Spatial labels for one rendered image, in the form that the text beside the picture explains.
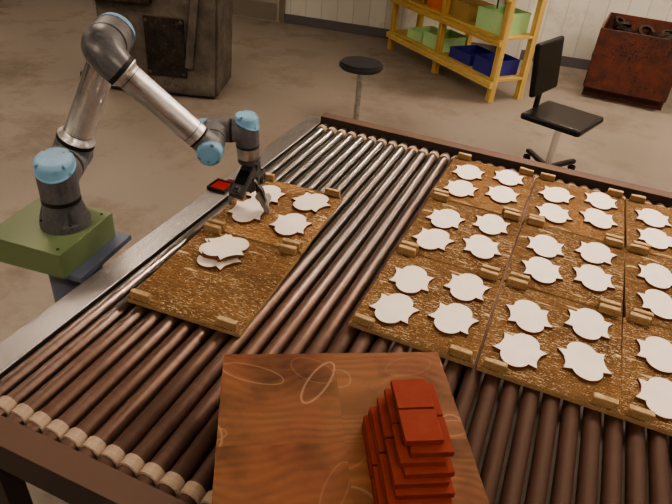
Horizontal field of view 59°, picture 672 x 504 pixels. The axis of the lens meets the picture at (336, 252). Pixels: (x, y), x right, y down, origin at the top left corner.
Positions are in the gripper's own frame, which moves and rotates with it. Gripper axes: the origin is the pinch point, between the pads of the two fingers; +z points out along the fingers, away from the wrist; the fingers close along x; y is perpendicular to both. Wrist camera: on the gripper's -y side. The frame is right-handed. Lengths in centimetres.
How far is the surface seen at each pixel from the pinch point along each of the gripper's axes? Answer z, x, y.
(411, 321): -1, -66, -32
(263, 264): -0.8, -17.5, -25.1
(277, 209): 1.7, -7.8, 7.3
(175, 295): -2.8, -1.7, -49.1
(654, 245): 4, -136, 43
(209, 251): -4.6, -1.9, -29.9
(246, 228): 0.4, -3.7, -8.9
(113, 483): -9, -23, -105
